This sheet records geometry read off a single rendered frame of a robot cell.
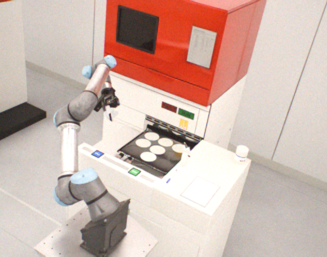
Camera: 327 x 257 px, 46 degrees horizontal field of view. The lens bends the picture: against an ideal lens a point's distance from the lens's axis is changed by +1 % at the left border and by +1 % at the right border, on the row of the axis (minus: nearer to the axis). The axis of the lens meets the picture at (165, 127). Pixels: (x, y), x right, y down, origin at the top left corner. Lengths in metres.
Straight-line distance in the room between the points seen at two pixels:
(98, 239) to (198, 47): 1.20
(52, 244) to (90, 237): 0.20
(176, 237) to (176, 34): 1.17
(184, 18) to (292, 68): 1.71
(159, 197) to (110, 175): 0.32
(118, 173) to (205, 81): 0.75
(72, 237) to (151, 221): 0.48
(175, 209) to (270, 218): 1.67
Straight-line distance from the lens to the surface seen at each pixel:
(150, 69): 2.49
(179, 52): 2.35
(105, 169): 2.23
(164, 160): 2.39
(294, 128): 3.97
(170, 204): 2.08
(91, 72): 2.35
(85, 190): 1.80
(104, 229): 1.78
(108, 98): 2.31
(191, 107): 2.49
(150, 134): 2.62
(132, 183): 2.15
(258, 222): 3.53
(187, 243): 2.18
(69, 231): 2.03
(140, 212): 2.24
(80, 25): 4.87
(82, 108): 2.00
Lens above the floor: 2.29
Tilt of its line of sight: 31 degrees down
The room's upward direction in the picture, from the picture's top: 9 degrees clockwise
